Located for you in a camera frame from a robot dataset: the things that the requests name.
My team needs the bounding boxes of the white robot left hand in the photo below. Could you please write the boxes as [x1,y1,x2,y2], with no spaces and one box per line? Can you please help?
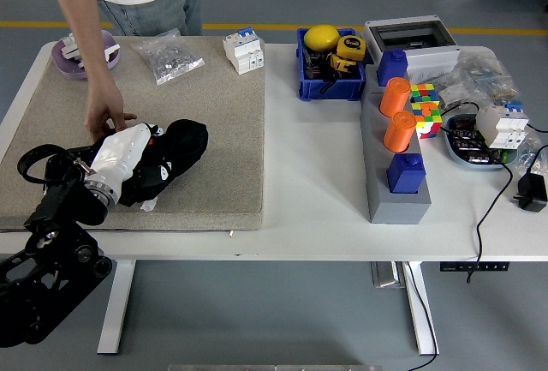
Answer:
[89,122,175,183]

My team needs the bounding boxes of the person's right hand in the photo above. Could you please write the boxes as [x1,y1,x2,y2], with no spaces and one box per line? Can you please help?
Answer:
[84,81,138,143]

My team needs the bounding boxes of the black rag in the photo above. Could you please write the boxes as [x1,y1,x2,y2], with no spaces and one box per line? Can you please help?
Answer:
[119,118,210,207]

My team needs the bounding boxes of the grey box under desk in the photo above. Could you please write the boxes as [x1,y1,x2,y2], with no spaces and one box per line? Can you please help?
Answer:
[371,261,407,290]

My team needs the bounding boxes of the black desk control panel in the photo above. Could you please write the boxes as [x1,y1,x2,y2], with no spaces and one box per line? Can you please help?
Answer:
[439,261,511,272]

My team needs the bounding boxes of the purple plastic tray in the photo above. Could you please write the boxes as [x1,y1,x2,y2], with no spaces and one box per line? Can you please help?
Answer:
[51,30,122,80]

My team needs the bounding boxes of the clear bag of screws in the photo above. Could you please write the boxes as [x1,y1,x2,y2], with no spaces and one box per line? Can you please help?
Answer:
[131,27,206,87]

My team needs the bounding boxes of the grey-brown felt mat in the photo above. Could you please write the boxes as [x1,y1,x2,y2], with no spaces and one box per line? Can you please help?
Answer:
[0,35,266,233]

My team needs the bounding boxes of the white circuit breaker blue switches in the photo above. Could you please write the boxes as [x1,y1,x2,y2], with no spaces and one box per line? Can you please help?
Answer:
[474,100,531,150]
[222,26,265,75]

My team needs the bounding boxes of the white table leg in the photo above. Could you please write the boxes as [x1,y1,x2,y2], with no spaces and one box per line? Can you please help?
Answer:
[96,259,137,356]
[404,261,440,357]

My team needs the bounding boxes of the black hand tool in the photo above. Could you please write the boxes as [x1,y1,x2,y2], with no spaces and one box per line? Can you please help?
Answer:
[302,47,339,89]

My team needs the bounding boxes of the blue plastic bin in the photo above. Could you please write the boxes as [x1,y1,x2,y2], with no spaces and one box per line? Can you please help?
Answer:
[295,27,367,102]

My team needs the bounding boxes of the yellow round dome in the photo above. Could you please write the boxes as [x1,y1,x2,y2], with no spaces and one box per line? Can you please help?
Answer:
[303,23,343,53]

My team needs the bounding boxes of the yellow black tape measure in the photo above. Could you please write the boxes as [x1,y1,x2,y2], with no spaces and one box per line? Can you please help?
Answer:
[327,52,356,75]

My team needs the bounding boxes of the orange cylinder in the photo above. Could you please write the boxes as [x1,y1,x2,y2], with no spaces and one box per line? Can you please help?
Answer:
[383,111,417,153]
[379,77,412,118]

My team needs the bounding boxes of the grey peg base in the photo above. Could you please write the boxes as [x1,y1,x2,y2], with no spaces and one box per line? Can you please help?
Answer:
[359,83,432,225]

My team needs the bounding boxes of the blue block with knob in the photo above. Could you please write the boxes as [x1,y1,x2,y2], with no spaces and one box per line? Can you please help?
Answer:
[376,48,409,87]
[386,153,428,194]

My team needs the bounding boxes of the colourful puzzle cube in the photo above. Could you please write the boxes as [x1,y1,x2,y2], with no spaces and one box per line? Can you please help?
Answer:
[408,82,444,140]

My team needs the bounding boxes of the light blue bowl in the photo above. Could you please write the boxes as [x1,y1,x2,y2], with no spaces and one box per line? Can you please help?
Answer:
[440,113,521,171]

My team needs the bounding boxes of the small clear bag white label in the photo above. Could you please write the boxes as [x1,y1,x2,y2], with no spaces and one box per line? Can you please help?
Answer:
[437,82,473,110]

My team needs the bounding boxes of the black parts pile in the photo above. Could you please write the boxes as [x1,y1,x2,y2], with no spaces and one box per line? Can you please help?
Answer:
[449,116,504,165]

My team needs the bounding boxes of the clear bag of parts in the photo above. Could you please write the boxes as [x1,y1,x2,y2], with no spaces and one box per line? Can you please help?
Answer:
[453,51,517,105]
[511,124,548,176]

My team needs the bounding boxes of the black power adapter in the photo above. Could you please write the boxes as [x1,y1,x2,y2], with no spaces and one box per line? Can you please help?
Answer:
[512,171,548,213]

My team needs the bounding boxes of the grey electrical enclosure box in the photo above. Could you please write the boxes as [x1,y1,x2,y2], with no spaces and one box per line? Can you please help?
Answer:
[362,15,462,85]

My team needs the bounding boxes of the black floor cable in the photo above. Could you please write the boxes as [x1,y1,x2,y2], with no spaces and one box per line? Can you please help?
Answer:
[402,261,438,371]

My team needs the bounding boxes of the black adapter cord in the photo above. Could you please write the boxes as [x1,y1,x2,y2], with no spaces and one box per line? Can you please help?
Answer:
[527,143,548,175]

